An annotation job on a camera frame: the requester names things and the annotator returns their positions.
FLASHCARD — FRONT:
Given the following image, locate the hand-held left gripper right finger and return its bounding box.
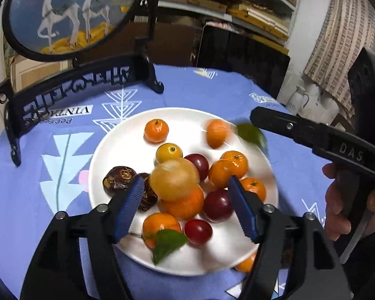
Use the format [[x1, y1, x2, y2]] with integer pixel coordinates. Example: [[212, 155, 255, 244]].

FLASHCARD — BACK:
[[227, 175, 354, 300]]

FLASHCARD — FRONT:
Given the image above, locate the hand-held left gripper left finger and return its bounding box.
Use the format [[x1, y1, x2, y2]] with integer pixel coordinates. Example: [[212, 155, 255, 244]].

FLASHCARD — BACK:
[[20, 175, 146, 300]]

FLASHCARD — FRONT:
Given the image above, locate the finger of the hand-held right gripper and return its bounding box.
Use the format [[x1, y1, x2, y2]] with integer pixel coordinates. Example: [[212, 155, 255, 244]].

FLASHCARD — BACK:
[[249, 106, 316, 155]]

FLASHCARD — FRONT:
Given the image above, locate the dark brown wrinkled fruit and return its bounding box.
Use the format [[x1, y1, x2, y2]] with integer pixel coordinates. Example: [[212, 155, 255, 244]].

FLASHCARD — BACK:
[[102, 166, 137, 194], [134, 172, 159, 212]]

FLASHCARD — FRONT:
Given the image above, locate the dark red plum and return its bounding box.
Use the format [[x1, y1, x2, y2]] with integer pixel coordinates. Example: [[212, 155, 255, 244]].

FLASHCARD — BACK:
[[184, 153, 210, 183], [203, 188, 235, 223]]

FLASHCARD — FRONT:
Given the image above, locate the half green tangerine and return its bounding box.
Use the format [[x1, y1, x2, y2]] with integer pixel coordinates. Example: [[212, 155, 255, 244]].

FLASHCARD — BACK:
[[236, 123, 268, 151]]

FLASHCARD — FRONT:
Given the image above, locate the tangerine with green leaf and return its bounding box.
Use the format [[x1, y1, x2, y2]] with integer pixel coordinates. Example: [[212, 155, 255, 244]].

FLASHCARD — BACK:
[[129, 212, 189, 266]]

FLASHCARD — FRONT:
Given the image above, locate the yellow-orange tangerine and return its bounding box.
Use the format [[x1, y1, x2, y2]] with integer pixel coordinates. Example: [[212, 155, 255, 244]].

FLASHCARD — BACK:
[[208, 159, 235, 190]]

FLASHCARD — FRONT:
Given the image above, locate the bright red plum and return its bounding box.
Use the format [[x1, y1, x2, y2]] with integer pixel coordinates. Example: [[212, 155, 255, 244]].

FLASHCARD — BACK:
[[184, 219, 213, 246]]

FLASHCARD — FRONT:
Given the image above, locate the yellow plum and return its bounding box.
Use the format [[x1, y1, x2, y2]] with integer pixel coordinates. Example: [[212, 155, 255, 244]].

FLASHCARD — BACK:
[[155, 143, 184, 165], [149, 158, 201, 203]]

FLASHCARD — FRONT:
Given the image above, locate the white oval plate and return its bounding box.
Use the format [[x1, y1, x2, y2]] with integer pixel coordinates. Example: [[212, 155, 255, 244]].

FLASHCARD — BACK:
[[88, 107, 279, 276]]

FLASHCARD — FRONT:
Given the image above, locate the large tangerine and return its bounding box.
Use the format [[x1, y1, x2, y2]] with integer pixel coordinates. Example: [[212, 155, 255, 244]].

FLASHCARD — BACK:
[[234, 250, 257, 273], [160, 186, 205, 220]]

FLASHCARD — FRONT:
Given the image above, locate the person's right hand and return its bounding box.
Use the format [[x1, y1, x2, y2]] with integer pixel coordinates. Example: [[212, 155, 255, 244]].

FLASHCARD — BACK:
[[322, 162, 375, 242]]

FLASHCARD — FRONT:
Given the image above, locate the white thermos jug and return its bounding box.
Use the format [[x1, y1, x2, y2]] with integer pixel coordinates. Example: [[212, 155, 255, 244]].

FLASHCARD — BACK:
[[286, 85, 310, 116]]

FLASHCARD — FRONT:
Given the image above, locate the black flat panel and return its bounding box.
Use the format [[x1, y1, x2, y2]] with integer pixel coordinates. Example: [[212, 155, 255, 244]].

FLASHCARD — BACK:
[[196, 22, 291, 101]]

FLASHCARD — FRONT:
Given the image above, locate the blue patterned tablecloth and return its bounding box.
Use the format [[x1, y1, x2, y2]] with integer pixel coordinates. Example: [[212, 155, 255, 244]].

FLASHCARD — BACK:
[[0, 64, 357, 300]]

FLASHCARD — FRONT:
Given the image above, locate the beige brick-patterned curtain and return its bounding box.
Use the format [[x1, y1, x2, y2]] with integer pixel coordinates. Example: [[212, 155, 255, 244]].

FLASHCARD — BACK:
[[303, 0, 375, 113]]

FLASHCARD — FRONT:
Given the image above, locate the pink cloth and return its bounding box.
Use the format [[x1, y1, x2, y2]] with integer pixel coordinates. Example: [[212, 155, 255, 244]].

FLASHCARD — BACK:
[[204, 20, 235, 32]]

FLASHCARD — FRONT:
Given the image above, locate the brown cardboard box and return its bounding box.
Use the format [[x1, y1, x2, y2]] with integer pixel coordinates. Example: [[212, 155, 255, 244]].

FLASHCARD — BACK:
[[78, 14, 204, 68]]

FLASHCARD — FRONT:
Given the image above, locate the white shelf rack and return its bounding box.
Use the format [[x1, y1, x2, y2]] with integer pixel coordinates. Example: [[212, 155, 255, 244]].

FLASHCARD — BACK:
[[158, 0, 302, 49]]

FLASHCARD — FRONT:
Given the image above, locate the pale framed board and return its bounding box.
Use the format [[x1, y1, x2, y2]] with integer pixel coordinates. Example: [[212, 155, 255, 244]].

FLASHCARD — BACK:
[[6, 54, 76, 94]]

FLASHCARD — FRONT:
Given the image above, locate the round deer picture table screen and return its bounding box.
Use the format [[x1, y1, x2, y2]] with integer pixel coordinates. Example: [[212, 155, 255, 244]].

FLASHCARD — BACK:
[[0, 0, 166, 167]]

